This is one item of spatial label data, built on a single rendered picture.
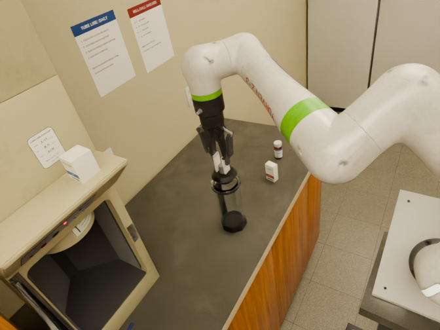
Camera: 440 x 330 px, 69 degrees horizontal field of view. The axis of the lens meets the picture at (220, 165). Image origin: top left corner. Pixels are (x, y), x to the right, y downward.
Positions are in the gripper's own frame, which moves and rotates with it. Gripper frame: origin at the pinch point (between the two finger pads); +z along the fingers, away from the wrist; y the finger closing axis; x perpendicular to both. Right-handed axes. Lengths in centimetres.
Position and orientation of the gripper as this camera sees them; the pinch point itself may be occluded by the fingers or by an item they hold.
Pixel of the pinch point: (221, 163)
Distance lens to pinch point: 109.4
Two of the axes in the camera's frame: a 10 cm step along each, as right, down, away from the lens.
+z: 1.7, 7.8, 6.1
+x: 5.2, -5.9, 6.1
